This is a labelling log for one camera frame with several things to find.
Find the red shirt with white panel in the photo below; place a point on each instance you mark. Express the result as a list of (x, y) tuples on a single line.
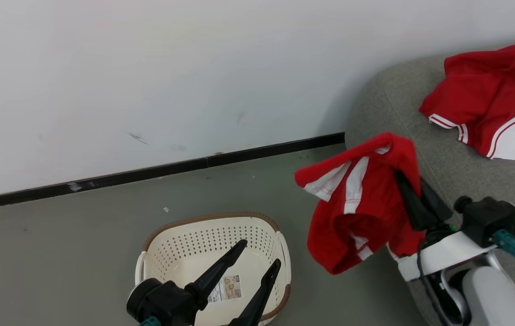
[(483, 90)]

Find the red shorts with white stripes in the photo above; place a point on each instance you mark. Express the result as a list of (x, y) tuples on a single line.
[(375, 213)]

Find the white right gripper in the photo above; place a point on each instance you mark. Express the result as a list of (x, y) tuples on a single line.
[(443, 253)]

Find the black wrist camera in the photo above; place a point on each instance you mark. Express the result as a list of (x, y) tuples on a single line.
[(493, 219), (157, 301)]

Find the black baseboard strip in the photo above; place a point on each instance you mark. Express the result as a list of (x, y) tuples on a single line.
[(148, 173)]

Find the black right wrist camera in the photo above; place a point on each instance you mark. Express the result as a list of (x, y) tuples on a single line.
[(493, 219)]

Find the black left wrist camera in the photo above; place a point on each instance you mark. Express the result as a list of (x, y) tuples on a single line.
[(157, 301)]

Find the white perforated laundry basket brown rim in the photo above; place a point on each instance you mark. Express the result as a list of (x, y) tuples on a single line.
[(180, 253)]

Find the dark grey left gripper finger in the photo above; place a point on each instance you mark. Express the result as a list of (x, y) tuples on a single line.
[(221, 267), (259, 294)]

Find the grey fabric sofa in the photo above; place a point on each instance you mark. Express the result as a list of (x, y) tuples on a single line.
[(443, 149)]

